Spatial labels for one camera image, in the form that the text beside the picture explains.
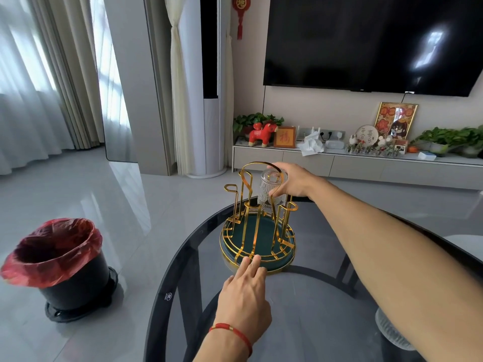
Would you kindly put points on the person's right hand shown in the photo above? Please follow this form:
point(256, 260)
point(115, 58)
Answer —
point(300, 180)

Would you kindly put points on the person's left hand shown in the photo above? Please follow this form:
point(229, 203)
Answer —
point(241, 301)

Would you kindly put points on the person's right thumb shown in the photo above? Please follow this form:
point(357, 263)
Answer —
point(286, 191)

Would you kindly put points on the person's left fingers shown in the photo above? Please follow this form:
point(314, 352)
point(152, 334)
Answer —
point(249, 268)

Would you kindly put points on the ribbed clear glass cup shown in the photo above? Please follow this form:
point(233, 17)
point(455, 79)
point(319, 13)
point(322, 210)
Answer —
point(268, 190)

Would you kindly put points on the person's right forearm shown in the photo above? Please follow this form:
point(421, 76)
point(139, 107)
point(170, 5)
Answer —
point(396, 260)

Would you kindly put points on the person's left forearm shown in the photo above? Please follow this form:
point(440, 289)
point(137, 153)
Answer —
point(222, 348)

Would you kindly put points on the crumpled white tissue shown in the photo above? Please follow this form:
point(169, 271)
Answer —
point(311, 145)

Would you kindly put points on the small brown framed picture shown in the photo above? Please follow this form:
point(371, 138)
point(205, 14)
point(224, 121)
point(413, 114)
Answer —
point(285, 138)

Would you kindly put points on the white router with antennas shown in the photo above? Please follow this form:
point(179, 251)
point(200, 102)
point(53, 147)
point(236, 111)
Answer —
point(302, 134)

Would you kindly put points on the red plush horse toy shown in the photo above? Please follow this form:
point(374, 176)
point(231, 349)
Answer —
point(262, 135)

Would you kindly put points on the small white box device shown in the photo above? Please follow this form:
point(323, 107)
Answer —
point(334, 145)

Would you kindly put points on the grey low television cabinet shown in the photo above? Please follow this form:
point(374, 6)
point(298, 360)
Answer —
point(358, 167)

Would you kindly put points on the green leafy potted plant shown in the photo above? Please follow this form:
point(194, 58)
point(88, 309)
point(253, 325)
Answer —
point(249, 119)

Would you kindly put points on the row of small figurines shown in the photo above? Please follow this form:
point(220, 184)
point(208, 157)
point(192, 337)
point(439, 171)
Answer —
point(373, 148)

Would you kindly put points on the round white decorative plaque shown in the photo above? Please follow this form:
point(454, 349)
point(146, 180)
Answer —
point(366, 135)

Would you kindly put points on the white standing air conditioner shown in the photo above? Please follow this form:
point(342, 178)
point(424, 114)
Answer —
point(211, 128)

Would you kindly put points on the gold framed colourful picture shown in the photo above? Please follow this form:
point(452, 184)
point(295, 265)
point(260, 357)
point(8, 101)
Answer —
point(396, 118)

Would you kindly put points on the small orange fruit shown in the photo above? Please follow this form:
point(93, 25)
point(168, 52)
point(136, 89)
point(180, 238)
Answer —
point(412, 149)

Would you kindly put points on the black round bin base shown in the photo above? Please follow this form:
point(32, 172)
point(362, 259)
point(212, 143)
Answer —
point(109, 294)

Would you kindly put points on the white and blue box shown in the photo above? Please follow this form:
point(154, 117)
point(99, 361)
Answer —
point(427, 156)

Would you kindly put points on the cream tied curtain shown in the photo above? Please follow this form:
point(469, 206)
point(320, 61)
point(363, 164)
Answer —
point(177, 90)

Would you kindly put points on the white floor fan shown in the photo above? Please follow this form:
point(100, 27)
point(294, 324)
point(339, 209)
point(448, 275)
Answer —
point(392, 331)

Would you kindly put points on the large black television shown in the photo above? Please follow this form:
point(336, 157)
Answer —
point(358, 41)

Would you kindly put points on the large green trailing plant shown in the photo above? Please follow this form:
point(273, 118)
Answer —
point(445, 137)

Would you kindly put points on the black trash bin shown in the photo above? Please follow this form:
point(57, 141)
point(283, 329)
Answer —
point(81, 282)

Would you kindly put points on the red hanging knot ornament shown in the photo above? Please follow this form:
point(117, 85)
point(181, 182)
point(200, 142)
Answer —
point(240, 3)

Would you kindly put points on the red plastic bin bag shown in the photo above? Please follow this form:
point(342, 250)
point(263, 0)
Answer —
point(26, 267)

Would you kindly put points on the beige pleated drapes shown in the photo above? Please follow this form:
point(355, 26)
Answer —
point(75, 90)

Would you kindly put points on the white sheer curtain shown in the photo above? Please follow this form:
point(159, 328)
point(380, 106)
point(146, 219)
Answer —
point(26, 90)

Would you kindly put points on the white wall socket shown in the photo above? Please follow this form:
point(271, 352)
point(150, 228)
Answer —
point(334, 134)

